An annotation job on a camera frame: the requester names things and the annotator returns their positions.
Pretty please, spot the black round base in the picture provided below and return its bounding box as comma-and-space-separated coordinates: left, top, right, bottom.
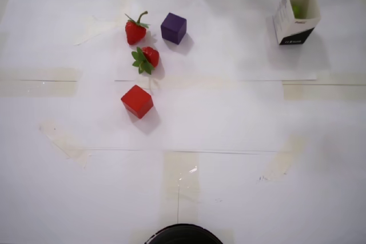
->
144, 223, 224, 244

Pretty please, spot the white and black cardboard box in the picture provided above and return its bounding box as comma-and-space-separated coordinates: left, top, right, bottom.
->
271, 0, 321, 46

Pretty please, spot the red wooden cube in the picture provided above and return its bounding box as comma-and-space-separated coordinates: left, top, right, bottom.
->
120, 85, 154, 119

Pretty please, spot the white paper sheet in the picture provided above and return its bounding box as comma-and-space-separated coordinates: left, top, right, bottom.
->
114, 0, 317, 82
73, 79, 288, 153

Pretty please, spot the red strawberry with curved stem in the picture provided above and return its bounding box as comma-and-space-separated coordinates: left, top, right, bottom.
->
125, 11, 151, 46

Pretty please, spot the red strawberry with spread leaves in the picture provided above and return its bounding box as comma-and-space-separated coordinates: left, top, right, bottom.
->
131, 46, 160, 75

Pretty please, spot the purple wooden cube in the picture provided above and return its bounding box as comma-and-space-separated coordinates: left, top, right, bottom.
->
160, 12, 188, 45

